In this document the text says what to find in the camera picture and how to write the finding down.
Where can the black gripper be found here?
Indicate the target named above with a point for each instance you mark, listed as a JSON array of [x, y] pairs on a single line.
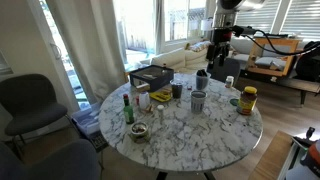
[[222, 36]]

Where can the silver metal cup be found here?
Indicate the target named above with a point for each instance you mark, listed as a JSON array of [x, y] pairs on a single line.
[[198, 101]]

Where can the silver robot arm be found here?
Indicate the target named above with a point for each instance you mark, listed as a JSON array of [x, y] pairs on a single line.
[[226, 16]]

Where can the clear plastic cup dark contents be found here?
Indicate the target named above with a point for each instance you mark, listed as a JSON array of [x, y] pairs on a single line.
[[202, 81]]

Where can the dark blue padded chair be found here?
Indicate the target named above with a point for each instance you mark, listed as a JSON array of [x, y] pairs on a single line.
[[226, 70]]

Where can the patterned throw blanket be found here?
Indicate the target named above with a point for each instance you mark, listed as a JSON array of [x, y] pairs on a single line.
[[200, 46]]

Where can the white pill bottle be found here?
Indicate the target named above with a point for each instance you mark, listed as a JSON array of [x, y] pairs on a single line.
[[229, 82]]

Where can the cream sofa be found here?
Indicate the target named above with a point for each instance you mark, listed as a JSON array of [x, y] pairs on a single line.
[[176, 58]]

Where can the green round lid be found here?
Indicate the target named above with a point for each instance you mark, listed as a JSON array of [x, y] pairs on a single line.
[[233, 102]]

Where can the dark glass tumbler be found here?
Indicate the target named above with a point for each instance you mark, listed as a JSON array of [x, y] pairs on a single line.
[[176, 89]]

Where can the amber vitamin jar yellow lid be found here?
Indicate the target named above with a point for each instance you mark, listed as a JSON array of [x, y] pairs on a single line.
[[246, 101]]

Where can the dark blue open box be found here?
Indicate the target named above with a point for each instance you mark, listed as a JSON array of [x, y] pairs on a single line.
[[153, 78]]

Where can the yellow plate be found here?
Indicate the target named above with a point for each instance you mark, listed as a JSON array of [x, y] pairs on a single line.
[[160, 96]]

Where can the small white cap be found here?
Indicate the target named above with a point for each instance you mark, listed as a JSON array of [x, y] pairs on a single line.
[[160, 107]]

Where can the small wooden block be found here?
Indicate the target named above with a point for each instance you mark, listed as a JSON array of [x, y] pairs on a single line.
[[142, 87]]

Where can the dark low bench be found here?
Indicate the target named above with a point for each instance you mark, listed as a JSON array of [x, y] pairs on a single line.
[[293, 85]]

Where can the small white plastic bottle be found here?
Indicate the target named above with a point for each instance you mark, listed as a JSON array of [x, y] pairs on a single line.
[[144, 100]]

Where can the white window blind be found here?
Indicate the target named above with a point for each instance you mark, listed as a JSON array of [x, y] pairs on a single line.
[[300, 16]]

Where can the black backpack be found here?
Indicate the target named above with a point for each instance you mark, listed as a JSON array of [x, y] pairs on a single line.
[[308, 63]]

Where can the small red item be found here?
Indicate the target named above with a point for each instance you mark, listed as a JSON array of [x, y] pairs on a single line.
[[137, 100]]

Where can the green glass bottle red cap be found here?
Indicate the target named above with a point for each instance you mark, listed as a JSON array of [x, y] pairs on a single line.
[[128, 113]]

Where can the small dark bowl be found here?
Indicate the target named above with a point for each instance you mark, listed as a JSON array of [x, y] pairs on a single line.
[[139, 132]]

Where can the wooden side table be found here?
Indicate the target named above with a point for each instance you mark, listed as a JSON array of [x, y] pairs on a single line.
[[270, 156]]

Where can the beige curtain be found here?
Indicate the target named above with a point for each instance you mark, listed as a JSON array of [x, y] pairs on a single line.
[[90, 46]]

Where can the clear plastic storage bin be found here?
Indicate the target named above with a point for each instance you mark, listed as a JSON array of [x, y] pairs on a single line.
[[87, 123]]

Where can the dark grey shell chair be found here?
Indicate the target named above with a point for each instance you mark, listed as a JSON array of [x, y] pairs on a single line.
[[30, 103]]

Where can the grey blue upholstered chair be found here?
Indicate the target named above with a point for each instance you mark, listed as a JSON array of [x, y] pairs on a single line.
[[50, 163]]

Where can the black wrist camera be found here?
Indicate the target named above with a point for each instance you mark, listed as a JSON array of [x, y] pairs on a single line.
[[241, 30]]

